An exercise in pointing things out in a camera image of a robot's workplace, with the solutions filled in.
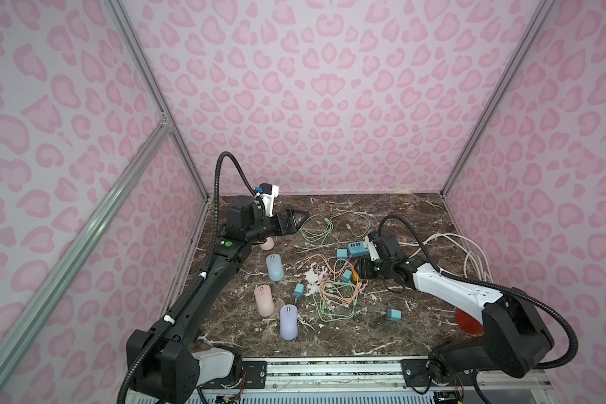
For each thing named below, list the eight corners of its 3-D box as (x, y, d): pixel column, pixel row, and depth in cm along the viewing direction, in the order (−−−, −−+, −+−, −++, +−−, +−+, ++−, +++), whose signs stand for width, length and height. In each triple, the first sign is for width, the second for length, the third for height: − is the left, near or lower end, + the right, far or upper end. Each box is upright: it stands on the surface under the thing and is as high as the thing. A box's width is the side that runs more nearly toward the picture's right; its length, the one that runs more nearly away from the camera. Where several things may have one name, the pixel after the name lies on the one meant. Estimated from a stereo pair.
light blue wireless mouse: (269, 282, 94) (268, 279, 92) (266, 259, 101) (265, 255, 98) (285, 279, 95) (284, 275, 93) (281, 256, 101) (280, 252, 99)
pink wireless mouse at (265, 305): (259, 319, 86) (258, 316, 83) (255, 289, 92) (253, 286, 90) (276, 314, 87) (275, 311, 84) (271, 285, 93) (269, 281, 91)
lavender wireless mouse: (278, 340, 81) (277, 338, 79) (281, 306, 88) (280, 304, 86) (298, 340, 81) (297, 338, 79) (299, 306, 88) (298, 304, 86)
